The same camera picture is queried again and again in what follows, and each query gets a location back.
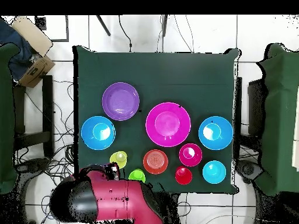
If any brown cardboard box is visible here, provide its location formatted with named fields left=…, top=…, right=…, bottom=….
left=18, top=55, right=56, bottom=89

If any black box cabinet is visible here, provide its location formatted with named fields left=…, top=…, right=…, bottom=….
left=247, top=79, right=267, bottom=136

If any black stand frame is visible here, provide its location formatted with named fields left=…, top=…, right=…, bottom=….
left=12, top=75, right=54, bottom=158

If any small blue bowl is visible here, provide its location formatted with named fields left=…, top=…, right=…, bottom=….
left=202, top=160, right=227, bottom=185

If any black cable with connector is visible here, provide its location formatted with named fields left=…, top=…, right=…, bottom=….
left=118, top=15, right=133, bottom=52

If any purple shallow bowl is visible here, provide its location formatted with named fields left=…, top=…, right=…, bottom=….
left=102, top=82, right=140, bottom=121

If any small orange bowl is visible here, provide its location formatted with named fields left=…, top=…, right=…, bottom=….
left=142, top=149, right=169, bottom=175

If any green cup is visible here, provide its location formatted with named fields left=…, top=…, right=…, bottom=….
left=128, top=168, right=147, bottom=183

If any beige cushion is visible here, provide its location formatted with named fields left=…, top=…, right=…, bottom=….
left=11, top=15, right=53, bottom=57

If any yellow cup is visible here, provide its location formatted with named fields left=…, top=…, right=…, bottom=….
left=109, top=150, right=128, bottom=169

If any large pink bowl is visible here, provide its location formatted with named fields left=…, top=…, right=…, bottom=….
left=145, top=101, right=192, bottom=148

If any dark green tablecloth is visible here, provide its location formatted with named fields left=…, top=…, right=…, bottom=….
left=73, top=45, right=241, bottom=194

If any dark blue cloth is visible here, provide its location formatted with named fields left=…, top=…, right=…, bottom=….
left=0, top=18, right=40, bottom=81

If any medium blue bowl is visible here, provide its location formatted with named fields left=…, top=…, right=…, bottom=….
left=198, top=115, right=234, bottom=151
left=81, top=115, right=116, bottom=151

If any tangle of black cables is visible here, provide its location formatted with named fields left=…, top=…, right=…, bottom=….
left=13, top=79, right=75, bottom=224

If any red cup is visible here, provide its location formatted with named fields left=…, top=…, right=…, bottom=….
left=175, top=166, right=193, bottom=186

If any small crimson bowl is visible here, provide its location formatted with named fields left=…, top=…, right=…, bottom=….
left=178, top=143, right=203, bottom=167

